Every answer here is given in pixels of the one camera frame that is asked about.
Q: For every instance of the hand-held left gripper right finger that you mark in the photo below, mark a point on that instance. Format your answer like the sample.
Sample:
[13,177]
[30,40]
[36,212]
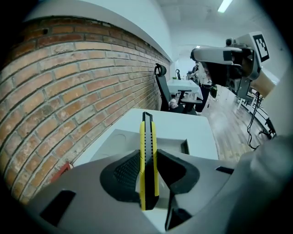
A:
[180,176]

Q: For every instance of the white desk frame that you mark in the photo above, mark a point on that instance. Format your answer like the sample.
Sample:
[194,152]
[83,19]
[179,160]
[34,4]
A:
[246,104]

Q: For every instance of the table with white cloth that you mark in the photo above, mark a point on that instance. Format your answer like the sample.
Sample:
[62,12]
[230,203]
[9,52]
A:
[183,85]

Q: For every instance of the person's right forearm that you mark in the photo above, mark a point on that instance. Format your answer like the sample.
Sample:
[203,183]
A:
[265,83]

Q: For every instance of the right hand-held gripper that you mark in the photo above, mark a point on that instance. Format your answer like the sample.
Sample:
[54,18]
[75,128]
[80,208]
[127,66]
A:
[249,59]

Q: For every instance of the black office chair with headrest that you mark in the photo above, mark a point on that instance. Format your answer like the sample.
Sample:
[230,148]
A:
[166,93]

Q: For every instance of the yellow utility knife small item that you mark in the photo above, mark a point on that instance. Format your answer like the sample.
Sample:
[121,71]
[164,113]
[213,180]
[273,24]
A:
[148,141]

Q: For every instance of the ceiling light strip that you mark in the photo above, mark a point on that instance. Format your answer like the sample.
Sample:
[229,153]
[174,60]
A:
[225,6]

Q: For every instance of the grey box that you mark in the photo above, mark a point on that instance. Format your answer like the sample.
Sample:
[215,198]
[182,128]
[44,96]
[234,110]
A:
[128,139]

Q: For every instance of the red flat object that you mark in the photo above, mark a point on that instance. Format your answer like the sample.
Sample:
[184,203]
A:
[61,172]

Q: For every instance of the person's grey clothing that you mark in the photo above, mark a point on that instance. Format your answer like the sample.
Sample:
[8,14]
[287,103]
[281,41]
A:
[263,178]

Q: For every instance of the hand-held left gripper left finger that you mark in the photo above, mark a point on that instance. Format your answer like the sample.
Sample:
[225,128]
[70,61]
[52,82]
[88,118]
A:
[121,178]

